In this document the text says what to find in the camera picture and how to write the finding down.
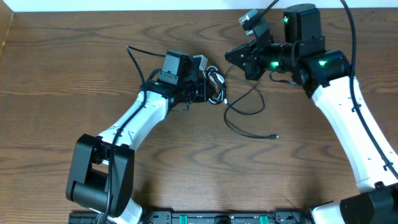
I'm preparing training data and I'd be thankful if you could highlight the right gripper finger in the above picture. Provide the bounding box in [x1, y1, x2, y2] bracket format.
[229, 42, 257, 53]
[224, 49, 247, 70]

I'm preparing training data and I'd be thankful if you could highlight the white USB cable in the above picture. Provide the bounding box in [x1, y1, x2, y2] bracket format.
[203, 65, 228, 105]

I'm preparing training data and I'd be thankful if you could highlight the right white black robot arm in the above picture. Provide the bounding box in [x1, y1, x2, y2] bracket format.
[225, 4, 397, 223]

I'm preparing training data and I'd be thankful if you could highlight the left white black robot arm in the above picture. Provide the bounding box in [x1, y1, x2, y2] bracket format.
[66, 50, 215, 223]

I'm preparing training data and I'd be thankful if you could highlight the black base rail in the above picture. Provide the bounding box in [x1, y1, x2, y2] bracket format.
[68, 210, 312, 224]

